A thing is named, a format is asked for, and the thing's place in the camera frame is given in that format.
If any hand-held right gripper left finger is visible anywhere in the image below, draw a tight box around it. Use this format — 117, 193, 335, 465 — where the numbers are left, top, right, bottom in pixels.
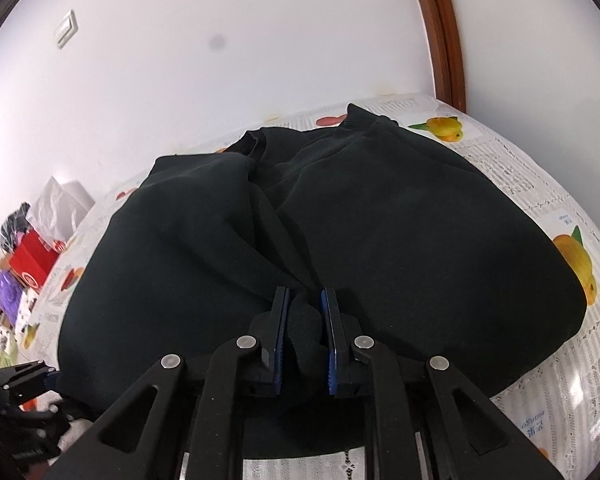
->
42, 286, 293, 480

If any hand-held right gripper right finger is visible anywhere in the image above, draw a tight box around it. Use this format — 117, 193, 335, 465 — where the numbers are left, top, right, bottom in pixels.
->
320, 286, 566, 480

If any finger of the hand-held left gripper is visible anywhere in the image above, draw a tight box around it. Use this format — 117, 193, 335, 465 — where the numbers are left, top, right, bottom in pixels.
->
0, 360, 59, 392

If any black sweater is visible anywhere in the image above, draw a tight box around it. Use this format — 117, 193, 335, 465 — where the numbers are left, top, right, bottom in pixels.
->
56, 102, 588, 461

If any red paper bag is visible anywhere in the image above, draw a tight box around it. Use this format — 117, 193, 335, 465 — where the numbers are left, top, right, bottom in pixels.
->
7, 230, 68, 291

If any white plastic bag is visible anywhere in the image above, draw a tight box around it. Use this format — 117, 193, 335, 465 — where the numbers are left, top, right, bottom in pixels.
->
27, 175, 97, 241

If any fruit print tablecloth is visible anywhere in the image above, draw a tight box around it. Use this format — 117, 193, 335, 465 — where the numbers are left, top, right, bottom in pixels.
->
17, 92, 600, 480

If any brown wooden door frame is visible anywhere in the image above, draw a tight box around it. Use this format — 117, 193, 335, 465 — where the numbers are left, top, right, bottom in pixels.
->
407, 0, 468, 113

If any white wall light switch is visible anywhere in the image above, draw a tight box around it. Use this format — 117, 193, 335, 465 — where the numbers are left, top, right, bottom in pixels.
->
52, 9, 79, 50

